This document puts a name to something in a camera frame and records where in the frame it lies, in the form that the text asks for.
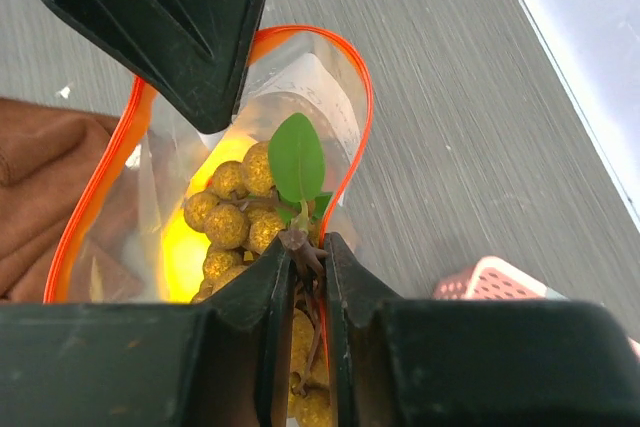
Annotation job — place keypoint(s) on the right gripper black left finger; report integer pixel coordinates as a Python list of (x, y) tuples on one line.
[(220, 362)]

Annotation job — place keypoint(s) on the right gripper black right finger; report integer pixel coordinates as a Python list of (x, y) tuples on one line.
[(418, 362)]

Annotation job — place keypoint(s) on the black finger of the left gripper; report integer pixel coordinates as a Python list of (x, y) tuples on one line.
[(193, 52)]

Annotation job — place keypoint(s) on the yellow apple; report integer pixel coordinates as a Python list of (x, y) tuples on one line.
[(182, 249)]

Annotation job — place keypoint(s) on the clear zip top bag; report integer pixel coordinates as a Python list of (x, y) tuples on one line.
[(293, 69)]

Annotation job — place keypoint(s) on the brown longan bunch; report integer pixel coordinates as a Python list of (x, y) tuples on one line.
[(274, 194)]

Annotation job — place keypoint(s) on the pink plastic basket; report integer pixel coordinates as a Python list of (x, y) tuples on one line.
[(493, 279)]

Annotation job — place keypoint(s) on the brown cloth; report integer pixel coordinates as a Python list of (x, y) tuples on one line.
[(48, 156)]

